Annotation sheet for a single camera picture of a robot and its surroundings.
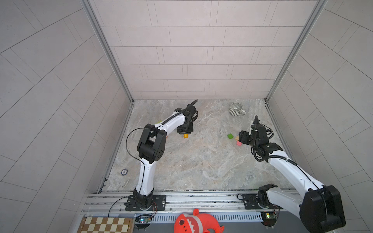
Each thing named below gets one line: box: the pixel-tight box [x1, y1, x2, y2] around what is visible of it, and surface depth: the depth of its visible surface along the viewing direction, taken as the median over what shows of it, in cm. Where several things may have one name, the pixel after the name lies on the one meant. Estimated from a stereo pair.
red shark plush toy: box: [173, 208, 225, 233], surface depth 62 cm
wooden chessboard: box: [76, 216, 135, 233], surface depth 64 cm
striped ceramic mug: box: [228, 102, 247, 117], surface depth 105 cm
